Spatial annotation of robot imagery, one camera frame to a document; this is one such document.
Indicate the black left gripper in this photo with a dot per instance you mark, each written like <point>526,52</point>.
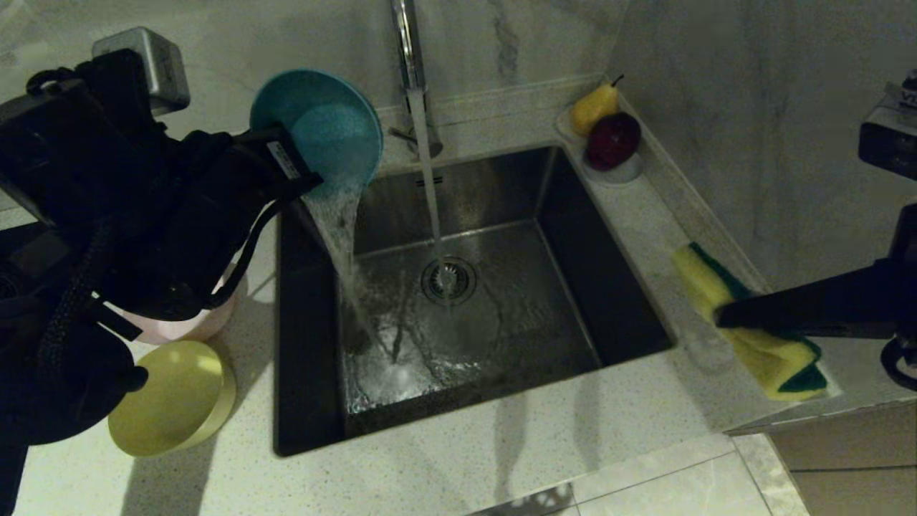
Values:
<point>236,179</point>

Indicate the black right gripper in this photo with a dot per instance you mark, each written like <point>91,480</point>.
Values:
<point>908,287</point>

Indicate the green and yellow sponge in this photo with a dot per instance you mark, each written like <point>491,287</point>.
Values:
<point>777,362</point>

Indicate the blue plastic bowl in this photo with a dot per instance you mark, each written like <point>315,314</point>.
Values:
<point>329,129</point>

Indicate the pink plastic bowl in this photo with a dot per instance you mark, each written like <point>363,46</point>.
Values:
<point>186,330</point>

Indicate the yellow plastic bowl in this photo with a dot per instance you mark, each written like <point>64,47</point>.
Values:
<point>172,401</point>

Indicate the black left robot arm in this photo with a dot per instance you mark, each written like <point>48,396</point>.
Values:
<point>71,179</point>

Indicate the chrome sink faucet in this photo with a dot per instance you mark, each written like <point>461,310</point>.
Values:
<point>408,43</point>

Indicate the stainless steel sink basin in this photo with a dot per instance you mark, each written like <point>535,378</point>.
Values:
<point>537,337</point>

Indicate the beige wooden cabinet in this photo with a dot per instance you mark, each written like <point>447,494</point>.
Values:
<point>860,459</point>

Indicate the small white dish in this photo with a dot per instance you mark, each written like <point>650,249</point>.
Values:
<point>623,174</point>

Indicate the round metal drain strainer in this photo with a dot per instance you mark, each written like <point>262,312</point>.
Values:
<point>448,281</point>

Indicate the dark red apple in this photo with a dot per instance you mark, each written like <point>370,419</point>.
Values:
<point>612,142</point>

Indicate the yellow pear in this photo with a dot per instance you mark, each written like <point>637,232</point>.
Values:
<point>593,111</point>

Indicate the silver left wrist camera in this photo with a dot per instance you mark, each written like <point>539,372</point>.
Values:
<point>154,68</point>

